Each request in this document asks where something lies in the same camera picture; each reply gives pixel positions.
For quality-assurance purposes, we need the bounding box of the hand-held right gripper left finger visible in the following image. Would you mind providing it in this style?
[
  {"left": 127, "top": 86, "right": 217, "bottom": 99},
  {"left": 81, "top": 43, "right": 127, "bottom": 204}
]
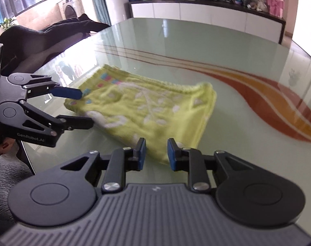
[{"left": 60, "top": 137, "right": 147, "bottom": 195}]

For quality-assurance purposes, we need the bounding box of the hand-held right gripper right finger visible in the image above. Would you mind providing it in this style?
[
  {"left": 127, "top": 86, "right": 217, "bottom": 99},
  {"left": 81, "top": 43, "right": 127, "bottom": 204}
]
[{"left": 167, "top": 138, "right": 255, "bottom": 192}]

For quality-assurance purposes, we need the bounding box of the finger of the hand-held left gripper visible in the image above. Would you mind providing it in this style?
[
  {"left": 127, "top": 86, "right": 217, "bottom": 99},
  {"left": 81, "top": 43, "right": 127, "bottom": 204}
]
[
  {"left": 22, "top": 102, "right": 95, "bottom": 137},
  {"left": 23, "top": 74, "right": 83, "bottom": 100}
]

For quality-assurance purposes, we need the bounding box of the yellow and white towel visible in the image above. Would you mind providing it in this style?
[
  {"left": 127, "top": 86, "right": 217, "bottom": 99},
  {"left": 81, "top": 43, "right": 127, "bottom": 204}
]
[{"left": 64, "top": 64, "right": 218, "bottom": 166}]

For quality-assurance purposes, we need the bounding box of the person's left hand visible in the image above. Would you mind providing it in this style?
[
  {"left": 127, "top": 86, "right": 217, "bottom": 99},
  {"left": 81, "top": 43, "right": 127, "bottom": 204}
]
[{"left": 0, "top": 127, "right": 16, "bottom": 157}]

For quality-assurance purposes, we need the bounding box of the black garment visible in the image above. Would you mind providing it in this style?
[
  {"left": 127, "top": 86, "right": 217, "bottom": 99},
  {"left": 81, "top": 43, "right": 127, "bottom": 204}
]
[{"left": 0, "top": 13, "right": 111, "bottom": 76}]

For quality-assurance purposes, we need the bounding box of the washing machine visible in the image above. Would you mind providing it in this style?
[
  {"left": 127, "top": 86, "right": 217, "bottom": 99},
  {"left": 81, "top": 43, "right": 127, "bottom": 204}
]
[{"left": 57, "top": 0, "right": 85, "bottom": 21}]

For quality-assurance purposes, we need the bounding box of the grey knit clothing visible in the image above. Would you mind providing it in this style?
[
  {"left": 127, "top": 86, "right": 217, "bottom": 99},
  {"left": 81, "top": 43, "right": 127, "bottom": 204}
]
[{"left": 0, "top": 156, "right": 35, "bottom": 237}]

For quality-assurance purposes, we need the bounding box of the green balcony plant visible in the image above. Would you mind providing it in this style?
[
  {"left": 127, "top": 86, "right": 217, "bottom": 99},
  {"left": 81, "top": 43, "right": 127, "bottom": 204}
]
[{"left": 1, "top": 17, "right": 18, "bottom": 30}]

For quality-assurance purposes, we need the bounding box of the teal curtain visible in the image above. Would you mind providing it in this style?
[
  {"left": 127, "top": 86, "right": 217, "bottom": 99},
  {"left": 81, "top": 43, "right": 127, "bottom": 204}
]
[{"left": 88, "top": 0, "right": 112, "bottom": 26}]

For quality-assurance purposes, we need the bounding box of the white television cabinet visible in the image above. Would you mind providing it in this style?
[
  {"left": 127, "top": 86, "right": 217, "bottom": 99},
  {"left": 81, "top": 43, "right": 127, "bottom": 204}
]
[{"left": 124, "top": 1, "right": 286, "bottom": 44}]

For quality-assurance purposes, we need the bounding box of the pink gift box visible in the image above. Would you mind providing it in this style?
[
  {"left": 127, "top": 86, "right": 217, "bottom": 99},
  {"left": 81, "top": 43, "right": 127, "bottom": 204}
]
[{"left": 267, "top": 0, "right": 285, "bottom": 18}]

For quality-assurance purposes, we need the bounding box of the white door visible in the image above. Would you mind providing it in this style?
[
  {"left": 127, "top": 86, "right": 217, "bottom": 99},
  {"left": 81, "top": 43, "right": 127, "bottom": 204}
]
[{"left": 291, "top": 0, "right": 311, "bottom": 62}]

